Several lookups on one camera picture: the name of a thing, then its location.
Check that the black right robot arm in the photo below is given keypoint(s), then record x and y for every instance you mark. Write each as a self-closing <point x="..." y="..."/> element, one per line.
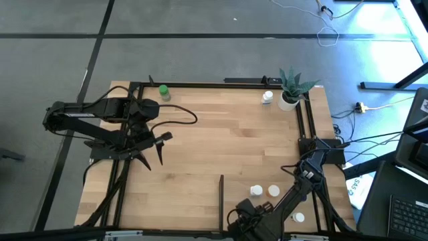
<point x="301" y="187"/>

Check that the white bottle blue label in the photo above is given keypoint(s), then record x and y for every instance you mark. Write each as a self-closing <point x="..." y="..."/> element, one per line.
<point x="267" y="96"/>

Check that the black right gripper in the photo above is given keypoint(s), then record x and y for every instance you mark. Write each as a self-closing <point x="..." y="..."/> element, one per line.
<point x="257" y="221"/>

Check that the orange bottle white cap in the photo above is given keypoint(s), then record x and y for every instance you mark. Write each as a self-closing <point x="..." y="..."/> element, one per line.
<point x="273" y="190"/>

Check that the green caffeine pill bottle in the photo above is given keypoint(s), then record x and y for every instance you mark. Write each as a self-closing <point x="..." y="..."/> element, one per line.
<point x="164" y="90"/>

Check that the black desk leg frame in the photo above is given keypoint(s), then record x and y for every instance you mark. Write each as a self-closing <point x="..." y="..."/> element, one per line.
<point x="384" y="86"/>

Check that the black desk surface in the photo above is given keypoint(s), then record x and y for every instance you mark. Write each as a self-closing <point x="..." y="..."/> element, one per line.
<point x="378" y="201"/>

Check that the silver metal bracket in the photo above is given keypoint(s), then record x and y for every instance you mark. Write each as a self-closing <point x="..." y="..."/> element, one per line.
<point x="123" y="233"/>
<point x="307" y="237"/>

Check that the black aluminium table frame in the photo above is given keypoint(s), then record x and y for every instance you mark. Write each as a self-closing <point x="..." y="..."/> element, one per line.
<point x="200" y="85"/>

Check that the black laptop keyboard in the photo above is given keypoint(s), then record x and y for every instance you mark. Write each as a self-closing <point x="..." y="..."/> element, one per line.
<point x="408" y="217"/>

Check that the black bracket bar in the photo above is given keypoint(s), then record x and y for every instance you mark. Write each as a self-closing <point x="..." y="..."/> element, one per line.
<point x="244" y="80"/>

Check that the tall white bottle grey label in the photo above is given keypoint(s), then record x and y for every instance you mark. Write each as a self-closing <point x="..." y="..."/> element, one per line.
<point x="256" y="190"/>

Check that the black rig front beam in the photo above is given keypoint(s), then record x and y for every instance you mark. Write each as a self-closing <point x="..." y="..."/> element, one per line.
<point x="33" y="237"/>

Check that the black floor stand foot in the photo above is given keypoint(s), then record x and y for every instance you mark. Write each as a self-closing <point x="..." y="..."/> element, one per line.
<point x="10" y="154"/>

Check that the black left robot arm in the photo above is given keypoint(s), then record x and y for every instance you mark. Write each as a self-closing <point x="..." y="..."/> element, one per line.
<point x="83" y="114"/>

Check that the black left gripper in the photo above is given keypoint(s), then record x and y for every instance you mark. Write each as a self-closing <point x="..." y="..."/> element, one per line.
<point x="143" y="139"/>

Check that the black desk foot bar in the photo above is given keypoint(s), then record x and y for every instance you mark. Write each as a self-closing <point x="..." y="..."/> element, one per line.
<point x="368" y="166"/>

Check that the succulent plant in white pot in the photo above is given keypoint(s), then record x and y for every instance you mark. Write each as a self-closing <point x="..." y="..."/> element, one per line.
<point x="291" y="90"/>

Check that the beige power adapter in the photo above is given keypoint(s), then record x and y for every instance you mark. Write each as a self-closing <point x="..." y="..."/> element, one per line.
<point x="360" y="107"/>

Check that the dark grey computer equipment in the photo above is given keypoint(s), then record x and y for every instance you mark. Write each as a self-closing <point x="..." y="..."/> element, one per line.
<point x="414" y="147"/>

